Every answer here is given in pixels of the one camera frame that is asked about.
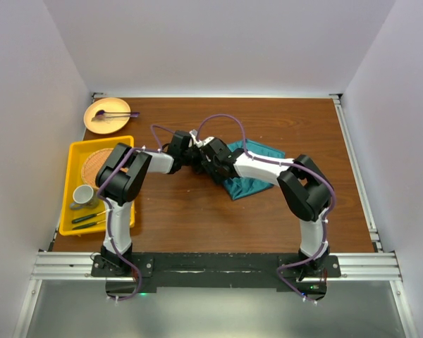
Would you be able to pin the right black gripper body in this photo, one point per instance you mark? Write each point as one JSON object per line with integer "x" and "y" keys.
{"x": 212, "y": 167}

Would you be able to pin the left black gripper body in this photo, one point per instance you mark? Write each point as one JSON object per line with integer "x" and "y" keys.
{"x": 192, "y": 158}

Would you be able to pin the teal cloth napkin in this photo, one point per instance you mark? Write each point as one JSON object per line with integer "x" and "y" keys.
{"x": 241, "y": 187}

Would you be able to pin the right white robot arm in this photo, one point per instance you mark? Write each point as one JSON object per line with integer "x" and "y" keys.
{"x": 308, "y": 194}

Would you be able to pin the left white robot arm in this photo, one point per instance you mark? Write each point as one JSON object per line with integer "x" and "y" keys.
{"x": 120, "y": 180}

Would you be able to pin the purple spoon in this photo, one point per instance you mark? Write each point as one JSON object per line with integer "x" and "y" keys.
{"x": 102, "y": 114}

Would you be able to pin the beige round plate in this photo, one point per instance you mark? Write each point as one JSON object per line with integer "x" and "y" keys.
{"x": 109, "y": 125}

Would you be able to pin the orange woven round mat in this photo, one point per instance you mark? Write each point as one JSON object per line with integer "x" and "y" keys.
{"x": 92, "y": 165}

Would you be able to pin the yellow plastic tray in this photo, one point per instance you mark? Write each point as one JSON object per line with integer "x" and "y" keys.
{"x": 78, "y": 153}

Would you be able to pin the white grey mug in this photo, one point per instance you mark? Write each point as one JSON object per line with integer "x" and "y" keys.
{"x": 84, "y": 196}

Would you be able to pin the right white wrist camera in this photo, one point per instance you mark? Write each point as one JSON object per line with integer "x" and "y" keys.
{"x": 204, "y": 142}

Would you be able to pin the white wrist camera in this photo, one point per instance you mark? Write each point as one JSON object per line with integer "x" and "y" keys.
{"x": 195, "y": 141}
{"x": 204, "y": 142}

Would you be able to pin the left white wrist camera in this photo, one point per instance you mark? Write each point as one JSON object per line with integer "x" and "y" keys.
{"x": 195, "y": 141}

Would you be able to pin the gold utensil green handle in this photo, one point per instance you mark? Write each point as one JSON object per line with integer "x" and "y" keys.
{"x": 88, "y": 225}

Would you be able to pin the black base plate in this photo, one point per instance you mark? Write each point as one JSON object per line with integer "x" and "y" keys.
{"x": 217, "y": 270}

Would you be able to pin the gold spoon green handle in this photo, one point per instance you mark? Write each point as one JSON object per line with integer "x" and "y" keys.
{"x": 87, "y": 217}

